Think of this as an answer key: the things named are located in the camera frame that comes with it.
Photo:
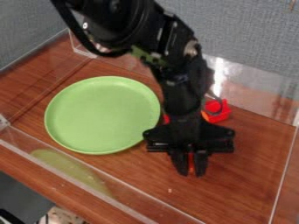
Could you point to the clear acrylic enclosure wall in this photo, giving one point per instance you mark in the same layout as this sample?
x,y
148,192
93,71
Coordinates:
x,y
133,187

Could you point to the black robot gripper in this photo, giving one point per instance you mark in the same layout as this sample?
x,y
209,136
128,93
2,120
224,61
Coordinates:
x,y
189,133

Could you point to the red plastic block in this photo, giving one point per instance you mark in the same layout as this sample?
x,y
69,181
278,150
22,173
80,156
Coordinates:
x,y
218,112

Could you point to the green round plate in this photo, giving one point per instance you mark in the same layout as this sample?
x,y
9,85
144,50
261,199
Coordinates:
x,y
100,115

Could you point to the orange toy carrot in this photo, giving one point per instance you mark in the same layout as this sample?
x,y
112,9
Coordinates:
x,y
197,144

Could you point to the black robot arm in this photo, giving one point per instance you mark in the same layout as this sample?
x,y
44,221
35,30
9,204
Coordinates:
x,y
118,27

